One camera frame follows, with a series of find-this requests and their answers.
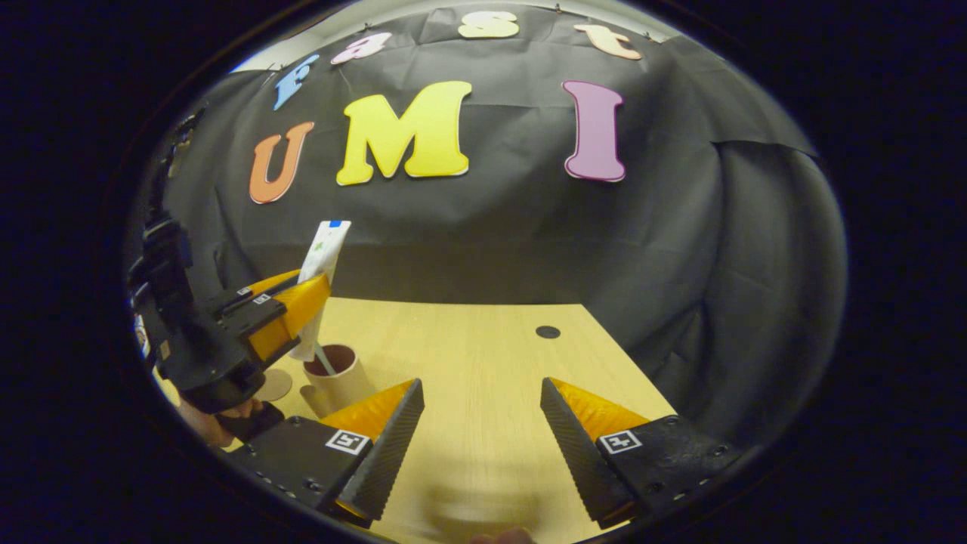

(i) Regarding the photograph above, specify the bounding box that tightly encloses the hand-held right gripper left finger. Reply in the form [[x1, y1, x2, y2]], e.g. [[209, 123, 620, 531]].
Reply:
[[227, 377, 425, 528]]

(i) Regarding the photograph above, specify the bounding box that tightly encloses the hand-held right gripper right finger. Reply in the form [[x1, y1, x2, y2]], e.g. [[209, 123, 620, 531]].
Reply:
[[540, 376, 745, 530]]

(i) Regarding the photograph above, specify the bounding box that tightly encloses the round brown coaster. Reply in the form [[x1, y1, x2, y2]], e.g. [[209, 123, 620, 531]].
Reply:
[[253, 368, 293, 403]]

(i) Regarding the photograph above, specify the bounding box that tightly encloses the white toothpaste tube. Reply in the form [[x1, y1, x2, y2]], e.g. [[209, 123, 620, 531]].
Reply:
[[291, 221, 352, 362]]

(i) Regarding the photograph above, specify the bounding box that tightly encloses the beige cup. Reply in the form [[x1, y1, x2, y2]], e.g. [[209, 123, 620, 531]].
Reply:
[[301, 345, 376, 418]]

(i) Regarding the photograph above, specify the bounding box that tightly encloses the wooden desktop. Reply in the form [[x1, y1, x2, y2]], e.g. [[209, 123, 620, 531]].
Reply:
[[155, 297, 677, 544]]

